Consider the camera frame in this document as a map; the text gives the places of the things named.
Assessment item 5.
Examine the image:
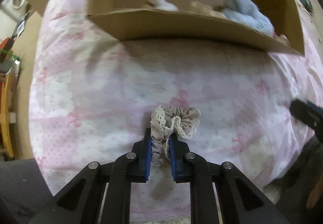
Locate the beige lace scrunchie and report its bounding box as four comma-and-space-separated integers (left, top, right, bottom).
150, 106, 201, 167

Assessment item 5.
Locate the light blue plush toy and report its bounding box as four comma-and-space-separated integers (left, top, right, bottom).
221, 0, 274, 37

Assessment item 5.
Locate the white plastic label packet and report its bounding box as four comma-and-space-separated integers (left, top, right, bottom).
143, 0, 178, 11

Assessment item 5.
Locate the cream lace scrunchie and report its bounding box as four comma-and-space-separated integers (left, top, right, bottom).
188, 1, 227, 19

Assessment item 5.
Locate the pink patterned bed quilt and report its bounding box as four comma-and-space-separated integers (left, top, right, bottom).
29, 0, 322, 195

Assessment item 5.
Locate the wooden yellow chair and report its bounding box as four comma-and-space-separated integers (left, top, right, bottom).
1, 73, 15, 160

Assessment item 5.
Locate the brown cardboard box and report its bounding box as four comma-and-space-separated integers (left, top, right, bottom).
87, 0, 305, 55

